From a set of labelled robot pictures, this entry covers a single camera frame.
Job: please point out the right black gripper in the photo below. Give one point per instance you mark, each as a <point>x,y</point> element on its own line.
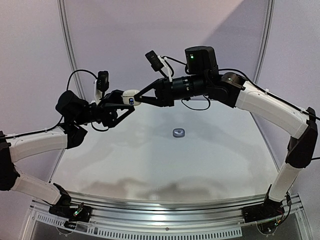
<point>162,90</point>

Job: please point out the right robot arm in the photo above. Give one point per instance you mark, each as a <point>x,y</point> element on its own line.
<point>237,91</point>

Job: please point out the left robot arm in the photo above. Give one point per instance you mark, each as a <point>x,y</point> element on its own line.
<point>76,112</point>

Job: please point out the aluminium front rail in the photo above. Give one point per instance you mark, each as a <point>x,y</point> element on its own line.
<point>123,219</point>

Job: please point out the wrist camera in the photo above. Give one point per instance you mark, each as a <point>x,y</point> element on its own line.
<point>159,64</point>
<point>101,85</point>

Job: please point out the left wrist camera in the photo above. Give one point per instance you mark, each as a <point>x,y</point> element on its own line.
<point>101,85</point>

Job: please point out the left aluminium frame post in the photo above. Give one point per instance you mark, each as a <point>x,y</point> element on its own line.
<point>61,4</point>

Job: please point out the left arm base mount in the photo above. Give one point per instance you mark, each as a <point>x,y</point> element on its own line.
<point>74,213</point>

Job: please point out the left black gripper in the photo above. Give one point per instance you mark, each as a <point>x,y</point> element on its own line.
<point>106,109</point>

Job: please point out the purple earbud charging case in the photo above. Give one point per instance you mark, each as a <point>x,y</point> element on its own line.
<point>178,132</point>

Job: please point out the white earbud charging case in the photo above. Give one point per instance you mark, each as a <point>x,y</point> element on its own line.
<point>128,97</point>

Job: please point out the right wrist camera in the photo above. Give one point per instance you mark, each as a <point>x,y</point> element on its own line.
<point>159,64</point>

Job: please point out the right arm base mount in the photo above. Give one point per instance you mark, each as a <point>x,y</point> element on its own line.
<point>266,210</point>

